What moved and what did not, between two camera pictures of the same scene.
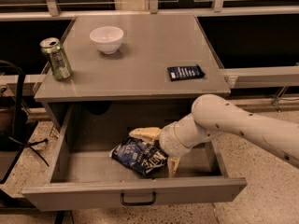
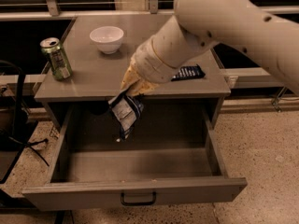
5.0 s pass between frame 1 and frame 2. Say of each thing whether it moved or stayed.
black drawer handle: stayed
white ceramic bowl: stayed
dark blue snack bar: stayed
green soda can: stayed
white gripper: moved
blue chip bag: moved
